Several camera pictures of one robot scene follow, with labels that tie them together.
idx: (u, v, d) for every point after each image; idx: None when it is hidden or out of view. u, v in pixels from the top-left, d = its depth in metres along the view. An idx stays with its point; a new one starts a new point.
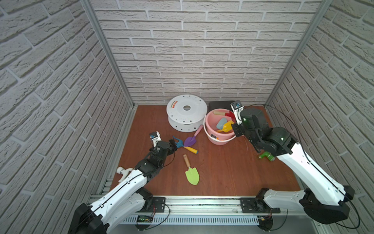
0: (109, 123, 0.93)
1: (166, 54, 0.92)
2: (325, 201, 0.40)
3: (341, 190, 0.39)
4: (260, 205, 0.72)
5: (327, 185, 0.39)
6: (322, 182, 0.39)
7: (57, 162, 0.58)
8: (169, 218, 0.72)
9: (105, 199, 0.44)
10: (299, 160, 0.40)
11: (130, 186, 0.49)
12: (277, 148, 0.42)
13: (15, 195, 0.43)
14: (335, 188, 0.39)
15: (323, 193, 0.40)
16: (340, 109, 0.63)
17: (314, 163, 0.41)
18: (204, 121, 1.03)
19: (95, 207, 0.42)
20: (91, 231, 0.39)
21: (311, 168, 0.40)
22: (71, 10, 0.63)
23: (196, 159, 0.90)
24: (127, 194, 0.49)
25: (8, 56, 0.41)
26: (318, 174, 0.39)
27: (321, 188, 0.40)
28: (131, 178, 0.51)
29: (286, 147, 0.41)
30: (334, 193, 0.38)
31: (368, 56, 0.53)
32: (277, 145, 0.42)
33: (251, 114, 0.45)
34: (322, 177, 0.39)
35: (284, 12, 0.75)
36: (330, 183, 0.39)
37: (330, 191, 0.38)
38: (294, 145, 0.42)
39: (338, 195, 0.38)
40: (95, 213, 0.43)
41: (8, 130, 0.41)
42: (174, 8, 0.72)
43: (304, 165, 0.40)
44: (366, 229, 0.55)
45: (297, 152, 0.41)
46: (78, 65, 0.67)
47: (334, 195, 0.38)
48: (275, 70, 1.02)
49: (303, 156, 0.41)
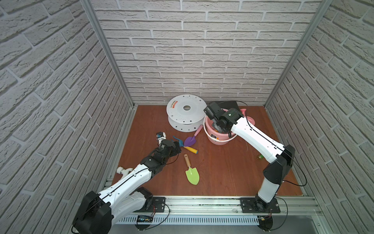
0: (109, 123, 0.93)
1: (166, 54, 0.92)
2: (269, 159, 0.49)
3: (280, 147, 0.47)
4: (260, 205, 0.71)
5: (266, 144, 0.48)
6: (261, 141, 0.49)
7: (57, 162, 0.58)
8: (169, 218, 0.72)
9: (113, 188, 0.45)
10: (243, 127, 0.52)
11: (136, 178, 0.51)
12: (228, 123, 0.55)
13: (15, 195, 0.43)
14: (274, 146, 0.47)
15: (264, 152, 0.50)
16: (340, 109, 0.63)
17: (257, 129, 0.51)
18: (204, 121, 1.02)
19: (103, 196, 0.42)
20: (100, 217, 0.39)
21: (254, 133, 0.51)
22: (71, 10, 0.63)
23: (196, 159, 0.91)
24: (134, 186, 0.51)
25: (8, 56, 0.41)
26: (258, 136, 0.50)
27: (262, 148, 0.50)
28: (137, 171, 0.53)
29: (232, 120, 0.54)
30: (272, 149, 0.47)
31: (368, 55, 0.53)
32: (226, 120, 0.55)
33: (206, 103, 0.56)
34: (263, 139, 0.49)
35: (284, 12, 0.75)
36: (270, 143, 0.48)
37: (268, 148, 0.48)
38: (240, 118, 0.54)
39: (275, 150, 0.46)
40: (103, 201, 0.43)
41: (8, 130, 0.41)
42: (174, 8, 0.72)
43: (247, 131, 0.52)
44: (366, 229, 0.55)
45: (241, 122, 0.53)
46: (78, 65, 0.67)
47: (270, 150, 0.47)
48: (274, 70, 1.02)
49: (247, 125, 0.52)
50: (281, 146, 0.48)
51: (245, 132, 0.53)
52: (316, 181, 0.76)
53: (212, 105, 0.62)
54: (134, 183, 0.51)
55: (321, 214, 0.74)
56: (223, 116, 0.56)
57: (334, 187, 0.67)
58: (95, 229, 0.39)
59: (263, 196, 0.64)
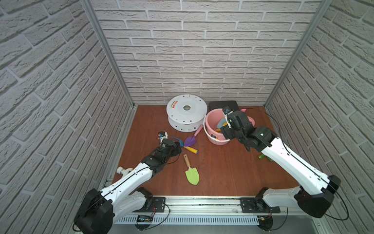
0: (109, 123, 0.93)
1: (166, 54, 0.92)
2: (311, 190, 0.42)
3: (324, 179, 0.41)
4: (260, 205, 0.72)
5: (308, 173, 0.41)
6: (303, 170, 0.42)
7: (57, 162, 0.58)
8: (169, 218, 0.72)
9: (115, 186, 0.45)
10: (278, 151, 0.45)
11: (138, 176, 0.51)
12: (259, 144, 0.48)
13: (15, 195, 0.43)
14: (318, 177, 0.41)
15: (305, 182, 0.43)
16: (340, 109, 0.63)
17: (294, 153, 0.45)
18: (204, 121, 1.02)
19: (105, 193, 0.43)
20: (102, 214, 0.39)
21: (292, 159, 0.44)
22: (71, 10, 0.63)
23: (196, 159, 0.90)
24: (135, 184, 0.51)
25: (8, 56, 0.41)
26: (298, 163, 0.43)
27: (304, 178, 0.43)
28: (138, 169, 0.53)
29: (265, 141, 0.46)
30: (316, 181, 0.40)
31: (368, 55, 0.53)
32: (258, 141, 0.48)
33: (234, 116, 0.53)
34: (304, 166, 0.42)
35: (284, 12, 0.75)
36: (313, 172, 0.41)
37: (312, 180, 0.41)
38: (273, 139, 0.47)
39: (321, 183, 0.40)
40: (105, 198, 0.43)
41: (8, 130, 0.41)
42: (173, 8, 0.72)
43: (283, 155, 0.45)
44: (366, 229, 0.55)
45: (277, 145, 0.46)
46: (78, 65, 0.67)
47: (315, 183, 0.40)
48: (275, 70, 1.02)
49: (283, 148, 0.45)
50: (325, 178, 0.41)
51: (283, 158, 0.45)
52: None
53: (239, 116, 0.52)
54: (136, 182, 0.51)
55: None
56: (254, 135, 0.48)
57: None
58: (96, 225, 0.39)
59: (268, 200, 0.63)
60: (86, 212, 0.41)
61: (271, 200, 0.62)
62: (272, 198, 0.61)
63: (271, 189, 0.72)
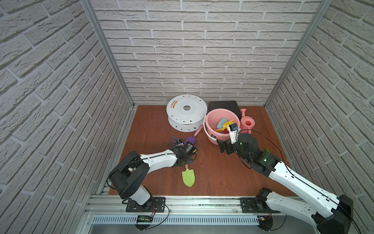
0: (109, 123, 0.93)
1: (166, 54, 0.92)
2: (324, 213, 0.43)
3: (333, 200, 0.42)
4: (260, 205, 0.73)
5: (316, 195, 0.43)
6: (309, 192, 0.44)
7: (57, 162, 0.58)
8: (169, 218, 0.72)
9: (150, 156, 0.51)
10: (283, 174, 0.49)
11: (166, 157, 0.60)
12: (264, 169, 0.53)
13: (15, 195, 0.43)
14: (327, 198, 0.42)
15: (315, 204, 0.44)
16: (340, 109, 0.63)
17: (299, 177, 0.48)
18: (204, 121, 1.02)
19: (142, 157, 0.49)
20: (139, 173, 0.44)
21: (297, 182, 0.47)
22: (71, 10, 0.63)
23: (196, 159, 0.90)
24: (164, 162, 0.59)
25: (8, 56, 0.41)
26: (304, 185, 0.46)
27: (312, 199, 0.44)
28: (168, 152, 0.61)
29: (269, 167, 0.51)
30: (326, 202, 0.42)
31: (368, 55, 0.53)
32: (263, 167, 0.53)
33: (246, 140, 0.55)
34: (310, 188, 0.45)
35: (284, 12, 0.75)
36: (321, 193, 0.43)
37: (320, 201, 0.42)
38: (277, 164, 0.52)
39: (330, 204, 0.41)
40: (141, 162, 0.46)
41: (8, 130, 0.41)
42: (174, 8, 0.72)
43: (288, 178, 0.48)
44: (366, 229, 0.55)
45: (281, 169, 0.50)
46: (78, 65, 0.67)
47: (324, 204, 0.42)
48: (275, 70, 1.02)
49: (287, 172, 0.49)
50: (334, 197, 0.42)
51: (289, 181, 0.48)
52: (316, 182, 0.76)
53: (250, 141, 0.54)
54: (164, 160, 0.60)
55: None
56: (259, 162, 0.54)
57: (334, 187, 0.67)
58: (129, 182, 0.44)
59: (273, 204, 0.62)
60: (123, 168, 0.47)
61: (276, 205, 0.61)
62: (278, 205, 0.60)
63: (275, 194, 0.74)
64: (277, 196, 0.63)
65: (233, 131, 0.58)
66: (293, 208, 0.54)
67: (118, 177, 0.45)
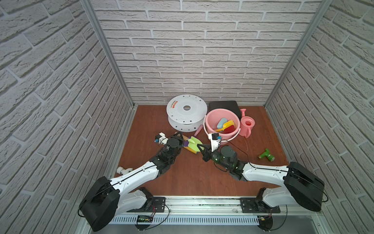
0: (109, 123, 0.93)
1: (166, 54, 0.92)
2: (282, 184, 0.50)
3: (284, 170, 0.49)
4: (261, 207, 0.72)
5: (271, 172, 0.52)
6: (267, 173, 0.53)
7: (57, 162, 0.58)
8: (169, 218, 0.72)
9: (123, 178, 0.47)
10: (248, 170, 0.60)
11: (144, 173, 0.53)
12: (240, 177, 0.63)
13: (15, 195, 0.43)
14: (279, 171, 0.50)
15: (275, 179, 0.51)
16: (341, 109, 0.63)
17: (258, 165, 0.59)
18: (204, 121, 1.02)
19: (114, 183, 0.44)
20: (108, 202, 0.40)
21: (258, 171, 0.56)
22: (71, 10, 0.63)
23: (196, 159, 0.91)
24: (141, 179, 0.54)
25: (8, 56, 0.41)
26: (262, 170, 0.55)
27: (271, 178, 0.52)
28: (146, 167, 0.55)
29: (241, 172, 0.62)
30: (279, 174, 0.49)
31: (368, 56, 0.53)
32: (239, 176, 0.63)
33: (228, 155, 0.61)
34: (266, 170, 0.54)
35: (284, 12, 0.75)
36: (273, 170, 0.52)
37: (275, 176, 0.50)
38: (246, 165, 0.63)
39: (282, 175, 0.48)
40: (113, 187, 0.45)
41: (8, 130, 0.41)
42: (173, 8, 0.72)
43: (252, 172, 0.58)
44: (366, 229, 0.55)
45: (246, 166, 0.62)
46: (78, 65, 0.67)
47: (278, 176, 0.49)
48: (275, 70, 1.02)
49: (252, 167, 0.60)
50: (284, 168, 0.50)
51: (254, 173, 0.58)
52: None
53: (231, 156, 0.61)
54: (142, 177, 0.53)
55: (320, 214, 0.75)
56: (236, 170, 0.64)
57: (334, 187, 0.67)
58: (100, 212, 0.40)
59: (268, 201, 0.63)
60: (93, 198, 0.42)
61: (271, 200, 0.62)
62: (271, 198, 0.61)
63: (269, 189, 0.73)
64: (270, 190, 0.64)
65: (215, 139, 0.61)
66: (279, 195, 0.56)
67: (88, 207, 0.42)
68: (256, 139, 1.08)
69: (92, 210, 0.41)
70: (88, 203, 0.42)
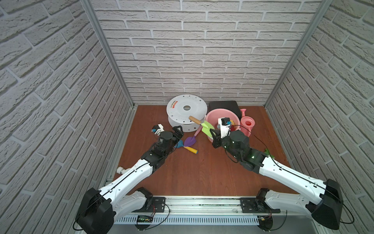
0: (109, 123, 0.93)
1: (166, 54, 0.92)
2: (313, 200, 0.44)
3: (320, 185, 0.43)
4: (261, 206, 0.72)
5: (304, 183, 0.45)
6: (297, 181, 0.45)
7: (57, 162, 0.58)
8: (168, 218, 0.72)
9: (113, 185, 0.44)
10: (271, 168, 0.50)
11: (137, 174, 0.50)
12: (253, 166, 0.54)
13: (15, 195, 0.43)
14: (314, 185, 0.44)
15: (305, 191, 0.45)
16: (340, 109, 0.63)
17: (286, 168, 0.49)
18: (204, 121, 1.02)
19: (103, 192, 0.42)
20: (102, 214, 0.39)
21: (286, 172, 0.48)
22: (71, 10, 0.63)
23: (196, 159, 0.90)
24: (135, 181, 0.50)
25: (8, 56, 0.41)
26: (291, 176, 0.47)
27: (301, 188, 0.46)
28: (138, 166, 0.52)
29: (257, 163, 0.52)
30: (314, 188, 0.43)
31: (368, 55, 0.53)
32: (252, 166, 0.54)
33: (238, 139, 0.53)
34: (298, 178, 0.46)
35: (284, 12, 0.75)
36: (307, 181, 0.45)
37: (308, 188, 0.44)
38: (264, 159, 0.53)
39: (318, 190, 0.42)
40: (104, 197, 0.43)
41: (8, 130, 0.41)
42: (173, 8, 0.72)
43: (277, 171, 0.49)
44: (366, 229, 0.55)
45: (269, 164, 0.51)
46: (78, 65, 0.67)
47: (312, 191, 0.43)
48: (275, 70, 1.02)
49: (275, 165, 0.51)
50: (320, 183, 0.43)
51: (277, 174, 0.50)
52: None
53: (241, 141, 0.53)
54: (135, 178, 0.50)
55: None
56: (248, 159, 0.55)
57: None
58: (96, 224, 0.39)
59: (271, 204, 0.63)
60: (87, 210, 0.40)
61: (274, 203, 0.61)
62: (275, 202, 0.60)
63: (272, 191, 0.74)
64: (274, 193, 0.63)
65: (224, 125, 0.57)
66: (285, 200, 0.56)
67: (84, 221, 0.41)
68: (255, 139, 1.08)
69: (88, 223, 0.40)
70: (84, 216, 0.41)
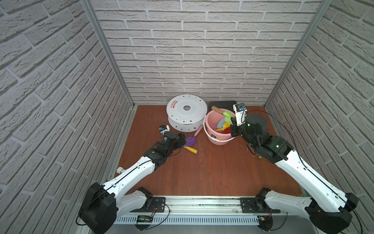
0: (109, 123, 0.93)
1: (166, 54, 0.92)
2: (327, 208, 0.41)
3: (342, 198, 0.39)
4: (260, 205, 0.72)
5: (326, 190, 0.40)
6: (320, 186, 0.40)
7: (57, 162, 0.58)
8: (168, 218, 0.72)
9: (117, 180, 0.45)
10: (295, 165, 0.43)
11: (140, 170, 0.51)
12: (273, 155, 0.46)
13: (15, 195, 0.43)
14: (335, 195, 0.39)
15: (322, 198, 0.41)
16: (340, 109, 0.63)
17: (311, 169, 0.43)
18: (204, 121, 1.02)
19: (107, 186, 0.42)
20: (105, 207, 0.39)
21: (309, 174, 0.42)
22: (71, 10, 0.63)
23: (196, 159, 0.91)
24: (137, 177, 0.51)
25: (8, 56, 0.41)
26: (315, 179, 0.41)
27: (320, 194, 0.41)
28: (140, 163, 0.53)
29: (281, 154, 0.44)
30: (334, 200, 0.39)
31: (368, 56, 0.53)
32: (273, 152, 0.46)
33: (255, 121, 0.47)
34: (321, 183, 0.41)
35: (284, 12, 0.75)
36: (329, 189, 0.40)
37: (328, 197, 0.39)
38: (289, 152, 0.45)
39: (338, 202, 0.38)
40: (108, 192, 0.43)
41: (8, 130, 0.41)
42: (173, 8, 0.72)
43: (300, 170, 0.43)
44: (366, 229, 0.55)
45: (293, 159, 0.44)
46: (78, 65, 0.67)
47: (332, 201, 0.39)
48: (275, 70, 1.02)
49: (299, 163, 0.43)
50: (343, 195, 0.39)
51: (299, 173, 0.43)
52: None
53: (259, 122, 0.46)
54: (139, 174, 0.51)
55: None
56: (269, 146, 0.46)
57: None
58: (100, 216, 0.40)
59: (270, 203, 0.63)
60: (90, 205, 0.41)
61: (274, 202, 0.61)
62: (275, 202, 0.60)
63: (272, 191, 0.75)
64: (275, 193, 0.63)
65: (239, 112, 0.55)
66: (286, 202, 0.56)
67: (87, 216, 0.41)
68: None
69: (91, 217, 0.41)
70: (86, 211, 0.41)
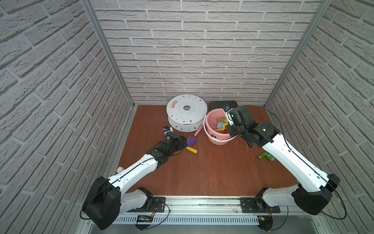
0: (109, 122, 0.93)
1: (165, 54, 0.92)
2: (309, 187, 0.42)
3: (323, 177, 0.40)
4: (260, 204, 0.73)
5: (308, 171, 0.41)
6: (303, 167, 0.42)
7: (57, 162, 0.58)
8: (168, 218, 0.72)
9: (121, 175, 0.46)
10: (280, 147, 0.44)
11: (143, 166, 0.53)
12: (260, 138, 0.47)
13: (15, 195, 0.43)
14: (317, 175, 0.41)
15: (305, 179, 0.42)
16: (341, 109, 0.63)
17: (296, 151, 0.44)
18: (204, 121, 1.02)
19: (112, 181, 0.43)
20: (110, 201, 0.40)
21: (294, 156, 0.43)
22: (71, 9, 0.63)
23: (196, 159, 0.91)
24: (140, 173, 0.52)
25: (8, 56, 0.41)
26: (298, 160, 0.43)
27: (303, 175, 0.42)
28: (144, 160, 0.54)
29: (267, 137, 0.46)
30: (315, 179, 0.40)
31: (368, 55, 0.53)
32: (259, 136, 0.47)
33: (236, 110, 0.52)
34: (305, 165, 0.42)
35: (284, 12, 0.75)
36: (312, 170, 0.41)
37: (311, 177, 0.41)
38: (276, 135, 0.46)
39: (319, 181, 0.40)
40: (113, 185, 0.44)
41: (8, 130, 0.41)
42: (173, 8, 0.72)
43: (285, 152, 0.44)
44: (366, 229, 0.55)
45: (279, 141, 0.45)
46: (78, 65, 0.67)
47: (314, 181, 0.40)
48: (275, 70, 1.02)
49: (285, 145, 0.45)
50: (325, 176, 0.41)
51: (283, 155, 0.45)
52: None
53: (240, 109, 0.51)
54: (142, 170, 0.53)
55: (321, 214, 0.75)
56: (255, 130, 0.48)
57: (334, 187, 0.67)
58: (105, 210, 0.40)
59: (268, 201, 0.63)
60: (95, 199, 0.41)
61: (270, 198, 0.62)
62: (271, 197, 0.61)
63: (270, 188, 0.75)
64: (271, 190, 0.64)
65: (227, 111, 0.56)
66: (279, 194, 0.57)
67: (92, 208, 0.41)
68: None
69: (96, 210, 0.41)
70: (91, 204, 0.42)
